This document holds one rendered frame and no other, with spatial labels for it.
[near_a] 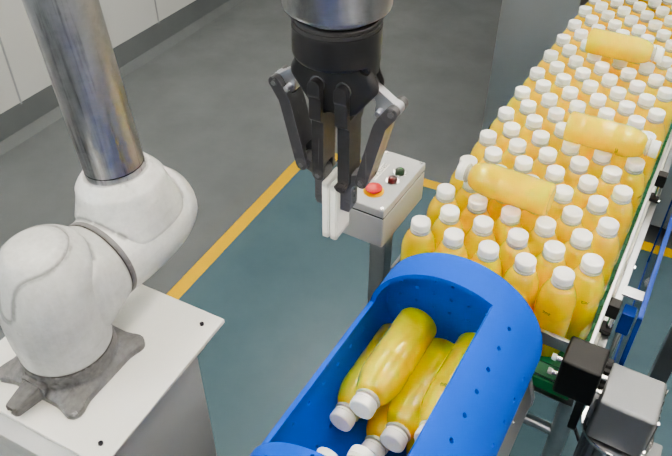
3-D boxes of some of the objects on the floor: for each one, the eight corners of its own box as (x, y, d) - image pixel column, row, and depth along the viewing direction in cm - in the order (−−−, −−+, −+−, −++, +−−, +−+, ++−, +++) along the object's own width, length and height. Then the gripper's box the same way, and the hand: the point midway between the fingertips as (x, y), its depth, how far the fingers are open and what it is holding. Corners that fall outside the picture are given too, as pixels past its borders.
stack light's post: (582, 517, 198) (713, 237, 130) (586, 506, 201) (716, 225, 132) (596, 524, 197) (736, 244, 128) (600, 513, 200) (738, 232, 131)
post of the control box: (360, 461, 213) (370, 216, 150) (366, 451, 215) (379, 207, 153) (371, 467, 211) (386, 222, 148) (377, 457, 214) (394, 212, 151)
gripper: (430, 9, 55) (408, 228, 70) (290, -21, 59) (298, 191, 75) (392, 47, 50) (378, 274, 65) (242, 11, 54) (262, 231, 70)
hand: (336, 203), depth 67 cm, fingers closed
